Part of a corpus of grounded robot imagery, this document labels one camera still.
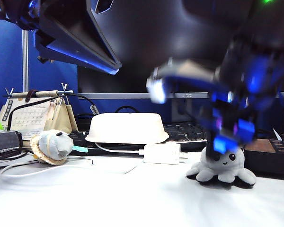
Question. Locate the black computer monitor silver bezel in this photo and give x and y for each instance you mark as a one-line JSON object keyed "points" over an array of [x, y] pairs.
{"points": [[132, 82]]}

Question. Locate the aluminium partition frame post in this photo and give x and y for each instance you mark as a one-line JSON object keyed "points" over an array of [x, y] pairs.
{"points": [[25, 71]]}

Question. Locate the black box brown top panel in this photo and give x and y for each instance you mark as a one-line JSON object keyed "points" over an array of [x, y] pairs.
{"points": [[269, 158]]}

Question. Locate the black power adapter brick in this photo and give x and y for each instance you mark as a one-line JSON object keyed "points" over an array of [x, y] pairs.
{"points": [[4, 142]]}

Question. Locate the white upturned paper bowl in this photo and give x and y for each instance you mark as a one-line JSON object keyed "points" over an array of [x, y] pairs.
{"points": [[126, 127]]}

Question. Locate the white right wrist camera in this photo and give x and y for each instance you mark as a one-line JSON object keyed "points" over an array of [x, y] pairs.
{"points": [[161, 89]]}

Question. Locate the desk calendar beige canvas stand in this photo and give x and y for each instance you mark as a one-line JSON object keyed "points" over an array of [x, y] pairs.
{"points": [[28, 116]]}

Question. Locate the white paper slip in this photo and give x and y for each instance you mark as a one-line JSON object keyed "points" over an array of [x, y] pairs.
{"points": [[277, 133]]}

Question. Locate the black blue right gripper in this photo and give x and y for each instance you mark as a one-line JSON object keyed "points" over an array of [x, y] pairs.
{"points": [[232, 113]]}

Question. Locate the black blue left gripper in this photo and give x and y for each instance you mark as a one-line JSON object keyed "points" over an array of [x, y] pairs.
{"points": [[42, 54]]}

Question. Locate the grey reversible octopus plush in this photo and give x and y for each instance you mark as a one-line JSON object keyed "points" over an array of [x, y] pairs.
{"points": [[224, 170]]}

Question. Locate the black mechanical keyboard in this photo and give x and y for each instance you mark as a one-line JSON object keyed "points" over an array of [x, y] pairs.
{"points": [[180, 132]]}

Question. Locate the grey plush toy straw hat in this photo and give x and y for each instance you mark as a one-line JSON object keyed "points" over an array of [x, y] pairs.
{"points": [[53, 145]]}

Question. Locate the silver monitor stand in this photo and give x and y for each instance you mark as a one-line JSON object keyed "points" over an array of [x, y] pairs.
{"points": [[177, 111]]}

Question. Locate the white USB wall charger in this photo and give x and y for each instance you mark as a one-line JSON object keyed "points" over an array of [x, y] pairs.
{"points": [[161, 153]]}

